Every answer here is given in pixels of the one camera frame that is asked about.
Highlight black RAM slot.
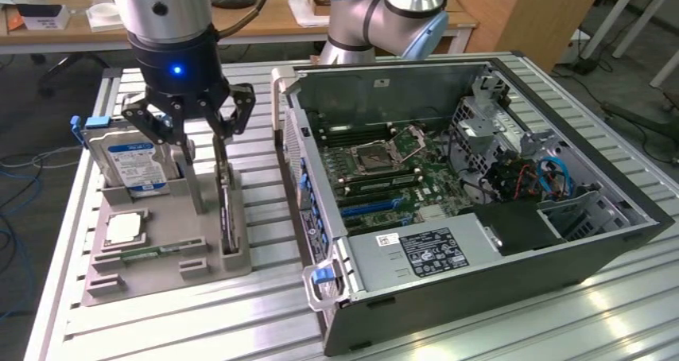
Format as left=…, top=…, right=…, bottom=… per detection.
left=318, top=127, right=393, bottom=138
left=321, top=137, right=396, bottom=147
left=320, top=132, right=394, bottom=142
left=317, top=122, right=392, bottom=133

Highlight silver CPU chip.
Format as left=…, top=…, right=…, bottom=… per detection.
left=104, top=214, right=148, bottom=245

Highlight blue floor cable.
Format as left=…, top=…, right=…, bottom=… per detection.
left=0, top=168, right=44, bottom=322

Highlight wooden desk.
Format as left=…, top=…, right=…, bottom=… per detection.
left=0, top=0, right=479, bottom=66

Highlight green RAM stick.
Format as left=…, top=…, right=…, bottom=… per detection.
left=118, top=243, right=192, bottom=261

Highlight black RAM stick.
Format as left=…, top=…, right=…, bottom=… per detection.
left=344, top=173, right=417, bottom=195

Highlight grey slanted disk bay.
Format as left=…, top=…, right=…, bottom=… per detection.
left=537, top=189, right=632, bottom=243

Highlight black open PC case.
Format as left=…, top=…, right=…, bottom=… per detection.
left=269, top=56, right=676, bottom=358

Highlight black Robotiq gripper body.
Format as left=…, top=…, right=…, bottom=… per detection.
left=128, top=29, right=230, bottom=119

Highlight white box black lid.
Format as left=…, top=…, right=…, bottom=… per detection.
left=14, top=3, right=70, bottom=32

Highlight white table frame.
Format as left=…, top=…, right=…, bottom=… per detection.
left=580, top=0, right=679, bottom=88

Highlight perforated metal disk bay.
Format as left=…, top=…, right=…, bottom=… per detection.
left=449, top=96, right=531, bottom=187

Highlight white paper sheets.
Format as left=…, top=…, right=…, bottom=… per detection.
left=288, top=0, right=333, bottom=28

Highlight white square container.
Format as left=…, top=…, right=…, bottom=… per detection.
left=86, top=1, right=126, bottom=33

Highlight black plastic cover box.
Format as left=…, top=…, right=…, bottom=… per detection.
left=475, top=201, right=567, bottom=257

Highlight CPU socket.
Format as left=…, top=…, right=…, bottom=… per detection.
left=352, top=142, right=404, bottom=175

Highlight grey parts rack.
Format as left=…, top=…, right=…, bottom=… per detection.
left=78, top=128, right=253, bottom=309

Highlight metal socket cover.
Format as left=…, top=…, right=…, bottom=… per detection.
left=389, top=124, right=430, bottom=163

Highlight red wire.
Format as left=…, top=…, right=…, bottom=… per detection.
left=516, top=164, right=536, bottom=199

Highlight green Nvidia graphics card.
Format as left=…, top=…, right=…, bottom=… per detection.
left=212, top=132, right=241, bottom=254

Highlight black foot pedal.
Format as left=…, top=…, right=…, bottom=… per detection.
left=572, top=56, right=599, bottom=76

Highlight grey power supply unit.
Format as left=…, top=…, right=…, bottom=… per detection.
left=330, top=213, right=503, bottom=294

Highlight black expansion slot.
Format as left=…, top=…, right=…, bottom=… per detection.
left=338, top=192, right=401, bottom=205

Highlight black floor stand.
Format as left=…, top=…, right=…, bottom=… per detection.
left=601, top=100, right=679, bottom=139

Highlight blue disk caddy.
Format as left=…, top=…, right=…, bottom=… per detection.
left=69, top=110, right=177, bottom=151

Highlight hard disk blue label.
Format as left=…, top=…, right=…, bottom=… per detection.
left=86, top=124, right=181, bottom=197

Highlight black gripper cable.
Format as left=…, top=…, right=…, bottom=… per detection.
left=214, top=0, right=277, bottom=40

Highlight green motherboard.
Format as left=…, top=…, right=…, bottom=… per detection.
left=306, top=110, right=479, bottom=237

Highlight wooden cabinet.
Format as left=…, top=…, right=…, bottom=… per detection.
left=465, top=0, right=609, bottom=72

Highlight blue expansion slot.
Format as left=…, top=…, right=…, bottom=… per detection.
left=338, top=200, right=404, bottom=218

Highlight blue wire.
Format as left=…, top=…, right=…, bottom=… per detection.
left=535, top=157, right=577, bottom=197

